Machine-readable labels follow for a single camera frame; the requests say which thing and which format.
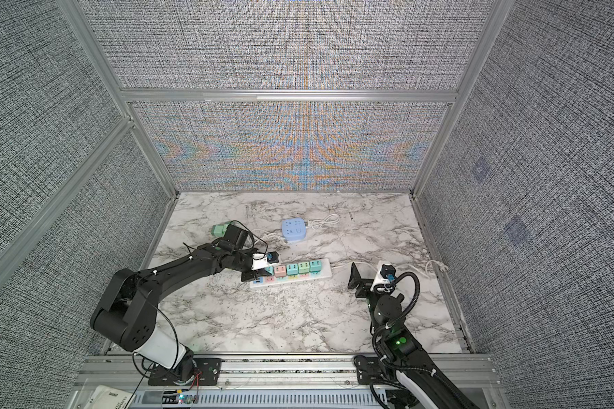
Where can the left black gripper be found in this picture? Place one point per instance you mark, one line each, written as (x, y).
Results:
(255, 273)

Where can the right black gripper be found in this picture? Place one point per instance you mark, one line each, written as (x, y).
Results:
(359, 282)

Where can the pink plug cube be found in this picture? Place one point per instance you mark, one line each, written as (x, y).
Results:
(280, 271)

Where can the long white power strip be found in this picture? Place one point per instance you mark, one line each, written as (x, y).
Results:
(269, 281)

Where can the green plug cube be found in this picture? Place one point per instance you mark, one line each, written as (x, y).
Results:
(303, 267)
(219, 230)

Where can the blue square power strip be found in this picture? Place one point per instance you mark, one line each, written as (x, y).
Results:
(294, 229)

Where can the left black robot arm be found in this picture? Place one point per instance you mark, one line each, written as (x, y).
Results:
(129, 307)

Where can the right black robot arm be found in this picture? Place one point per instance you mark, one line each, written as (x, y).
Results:
(401, 373)

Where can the white label box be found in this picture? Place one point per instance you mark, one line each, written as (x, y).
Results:
(105, 397)

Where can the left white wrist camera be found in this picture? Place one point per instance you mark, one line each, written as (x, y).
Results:
(264, 260)

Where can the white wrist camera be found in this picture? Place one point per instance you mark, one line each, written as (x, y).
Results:
(264, 260)
(384, 279)

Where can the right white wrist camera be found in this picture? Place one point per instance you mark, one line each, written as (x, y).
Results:
(384, 279)

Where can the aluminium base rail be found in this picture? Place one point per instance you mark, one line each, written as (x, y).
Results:
(254, 380)

